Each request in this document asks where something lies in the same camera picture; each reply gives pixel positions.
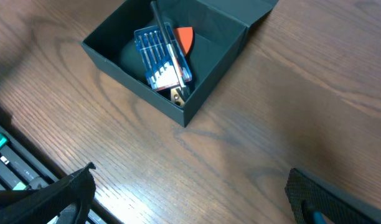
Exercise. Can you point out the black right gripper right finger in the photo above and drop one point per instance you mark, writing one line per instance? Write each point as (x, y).
(313, 200)

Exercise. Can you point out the orange scraper with wooden handle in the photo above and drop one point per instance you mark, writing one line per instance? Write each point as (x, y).
(185, 39)

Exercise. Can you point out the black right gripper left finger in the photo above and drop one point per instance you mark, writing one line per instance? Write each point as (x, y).
(70, 199)

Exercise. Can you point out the clear precision screwdriver set case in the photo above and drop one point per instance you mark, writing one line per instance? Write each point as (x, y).
(160, 74)

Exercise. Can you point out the black mounting rail green clips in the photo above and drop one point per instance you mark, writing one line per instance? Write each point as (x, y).
(20, 170)

